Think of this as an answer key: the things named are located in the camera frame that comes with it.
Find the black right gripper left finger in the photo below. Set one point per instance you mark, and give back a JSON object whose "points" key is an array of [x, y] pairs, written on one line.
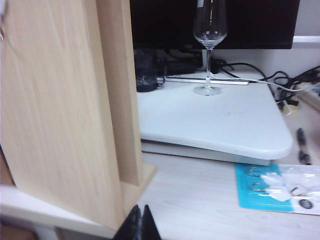
{"points": [[135, 227]]}

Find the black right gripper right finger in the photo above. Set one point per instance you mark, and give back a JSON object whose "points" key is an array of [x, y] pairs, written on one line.
{"points": [[148, 227]]}

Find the teal hook package card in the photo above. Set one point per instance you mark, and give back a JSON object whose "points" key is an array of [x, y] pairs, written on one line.
{"points": [[245, 190]]}

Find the white desk riser base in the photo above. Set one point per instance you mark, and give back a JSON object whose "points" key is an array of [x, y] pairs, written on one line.
{"points": [[200, 153]]}

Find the white desk riser top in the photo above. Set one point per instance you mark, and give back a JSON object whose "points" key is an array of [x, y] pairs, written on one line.
{"points": [[200, 120]]}

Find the dark translucent cup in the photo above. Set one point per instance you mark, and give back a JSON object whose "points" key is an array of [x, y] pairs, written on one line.
{"points": [[147, 70]]}

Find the black pen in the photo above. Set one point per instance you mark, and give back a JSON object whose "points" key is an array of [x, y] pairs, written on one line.
{"points": [[301, 140]]}

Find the clear wine glass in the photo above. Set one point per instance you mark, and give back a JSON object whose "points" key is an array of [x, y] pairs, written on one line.
{"points": [[209, 40]]}

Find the black computer monitor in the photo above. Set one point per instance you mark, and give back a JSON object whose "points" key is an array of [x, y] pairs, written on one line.
{"points": [[162, 22]]}

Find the white power strip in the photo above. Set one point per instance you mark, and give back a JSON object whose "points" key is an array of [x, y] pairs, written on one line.
{"points": [[312, 97]]}

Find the grey framed glass partition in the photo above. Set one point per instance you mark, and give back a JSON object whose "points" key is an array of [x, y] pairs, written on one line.
{"points": [[307, 40]]}

